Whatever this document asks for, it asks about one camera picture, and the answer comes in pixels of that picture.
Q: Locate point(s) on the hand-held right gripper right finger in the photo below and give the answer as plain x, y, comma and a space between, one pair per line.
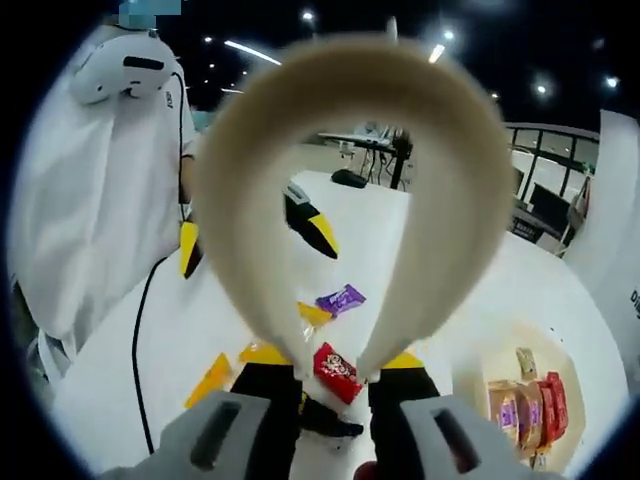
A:
405, 382

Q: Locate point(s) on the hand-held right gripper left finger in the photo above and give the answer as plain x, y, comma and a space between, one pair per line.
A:
265, 380

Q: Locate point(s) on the red white-print food packet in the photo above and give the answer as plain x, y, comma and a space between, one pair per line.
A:
336, 372

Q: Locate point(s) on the black dried fruit food packet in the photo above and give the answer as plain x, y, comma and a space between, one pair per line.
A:
327, 420

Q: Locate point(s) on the shiny purple candy packet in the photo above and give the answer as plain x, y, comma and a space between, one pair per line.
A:
341, 299

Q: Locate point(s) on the heap of assorted snacks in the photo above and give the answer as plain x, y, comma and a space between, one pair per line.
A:
530, 415

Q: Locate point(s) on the beige hexagonal food container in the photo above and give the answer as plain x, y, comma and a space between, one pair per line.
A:
565, 360

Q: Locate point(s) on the white food tongs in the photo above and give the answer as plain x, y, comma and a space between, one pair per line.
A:
380, 65

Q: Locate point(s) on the person's right hand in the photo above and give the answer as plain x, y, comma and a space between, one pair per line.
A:
368, 471

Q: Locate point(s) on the black case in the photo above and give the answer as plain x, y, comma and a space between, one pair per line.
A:
350, 178

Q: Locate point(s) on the white desk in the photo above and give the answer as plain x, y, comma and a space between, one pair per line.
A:
350, 136

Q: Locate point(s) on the person in white shirt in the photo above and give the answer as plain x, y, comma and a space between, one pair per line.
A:
100, 200

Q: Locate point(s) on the black floor stand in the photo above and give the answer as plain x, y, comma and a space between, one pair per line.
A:
400, 170

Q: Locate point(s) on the white neck-worn device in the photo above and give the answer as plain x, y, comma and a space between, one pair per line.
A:
100, 75

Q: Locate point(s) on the grey counter with dark sign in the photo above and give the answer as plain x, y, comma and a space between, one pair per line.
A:
530, 227

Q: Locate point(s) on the black computer monitor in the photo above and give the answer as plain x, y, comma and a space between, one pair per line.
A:
549, 201

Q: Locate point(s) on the hanging tote bag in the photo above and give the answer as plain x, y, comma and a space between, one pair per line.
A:
580, 205

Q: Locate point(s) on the group of ceiling lights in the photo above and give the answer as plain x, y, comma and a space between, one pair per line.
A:
541, 89

